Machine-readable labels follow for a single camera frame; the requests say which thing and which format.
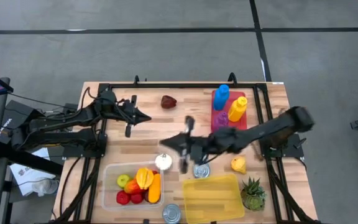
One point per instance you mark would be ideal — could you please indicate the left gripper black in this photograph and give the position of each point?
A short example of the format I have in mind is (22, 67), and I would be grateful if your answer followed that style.
(126, 112)

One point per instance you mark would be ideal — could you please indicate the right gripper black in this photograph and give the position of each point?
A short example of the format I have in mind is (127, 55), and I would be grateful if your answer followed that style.
(200, 149)

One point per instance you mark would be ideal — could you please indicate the yellow toy starfruit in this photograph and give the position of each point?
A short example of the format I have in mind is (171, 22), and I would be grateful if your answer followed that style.
(144, 178)

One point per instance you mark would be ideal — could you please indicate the purple plastic bottle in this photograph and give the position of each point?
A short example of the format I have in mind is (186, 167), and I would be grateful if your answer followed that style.
(221, 121)

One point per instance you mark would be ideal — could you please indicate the orange toy pepper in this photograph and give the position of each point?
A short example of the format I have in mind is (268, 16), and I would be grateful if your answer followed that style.
(130, 188)

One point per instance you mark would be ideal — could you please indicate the green toy apple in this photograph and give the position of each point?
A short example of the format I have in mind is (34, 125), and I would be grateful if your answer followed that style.
(123, 180)

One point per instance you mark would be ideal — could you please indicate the clear plastic container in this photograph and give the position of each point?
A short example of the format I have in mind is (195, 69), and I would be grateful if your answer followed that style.
(110, 174)

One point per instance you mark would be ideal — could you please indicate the blue plastic bottle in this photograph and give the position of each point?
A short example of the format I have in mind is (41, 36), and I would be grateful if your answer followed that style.
(221, 98)

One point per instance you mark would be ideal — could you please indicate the yellow plastic container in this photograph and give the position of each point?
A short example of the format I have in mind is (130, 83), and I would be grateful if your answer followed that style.
(213, 199)

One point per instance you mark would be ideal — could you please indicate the red toy apple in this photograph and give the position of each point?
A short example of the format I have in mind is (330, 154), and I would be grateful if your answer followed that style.
(123, 198)
(137, 198)

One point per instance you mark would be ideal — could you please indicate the yellow plastic bottle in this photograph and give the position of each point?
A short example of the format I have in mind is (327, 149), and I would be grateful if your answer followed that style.
(237, 109)

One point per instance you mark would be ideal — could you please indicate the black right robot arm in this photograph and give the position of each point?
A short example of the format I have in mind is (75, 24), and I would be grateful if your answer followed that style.
(269, 127)

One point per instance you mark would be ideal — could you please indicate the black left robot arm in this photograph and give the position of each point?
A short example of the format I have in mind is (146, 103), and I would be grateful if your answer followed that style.
(57, 121)

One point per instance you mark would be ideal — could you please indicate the silver tin can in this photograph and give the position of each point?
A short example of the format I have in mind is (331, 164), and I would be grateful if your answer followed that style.
(202, 172)

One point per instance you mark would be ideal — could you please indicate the red plastic tray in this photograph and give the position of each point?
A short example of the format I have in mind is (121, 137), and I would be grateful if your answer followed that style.
(238, 125)

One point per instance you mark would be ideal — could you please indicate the yellow lemon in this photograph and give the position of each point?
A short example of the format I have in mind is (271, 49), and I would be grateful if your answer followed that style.
(238, 164)

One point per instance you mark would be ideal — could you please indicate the green labelled tin can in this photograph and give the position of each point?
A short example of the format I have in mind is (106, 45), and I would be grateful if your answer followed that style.
(171, 214)

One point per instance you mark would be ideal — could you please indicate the potted green succulent plant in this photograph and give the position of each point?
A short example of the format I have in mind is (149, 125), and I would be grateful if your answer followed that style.
(253, 196)

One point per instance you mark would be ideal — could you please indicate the black case with lettering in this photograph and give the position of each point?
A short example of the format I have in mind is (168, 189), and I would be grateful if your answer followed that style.
(17, 112)

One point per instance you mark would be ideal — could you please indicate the white paper sheets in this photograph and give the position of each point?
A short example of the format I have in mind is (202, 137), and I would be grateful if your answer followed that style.
(26, 174)

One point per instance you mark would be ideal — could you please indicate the black metal table frame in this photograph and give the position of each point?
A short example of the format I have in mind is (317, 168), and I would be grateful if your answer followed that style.
(182, 86)

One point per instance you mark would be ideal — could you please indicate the black stand frame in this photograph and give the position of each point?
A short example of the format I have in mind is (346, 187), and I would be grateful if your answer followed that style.
(30, 160)

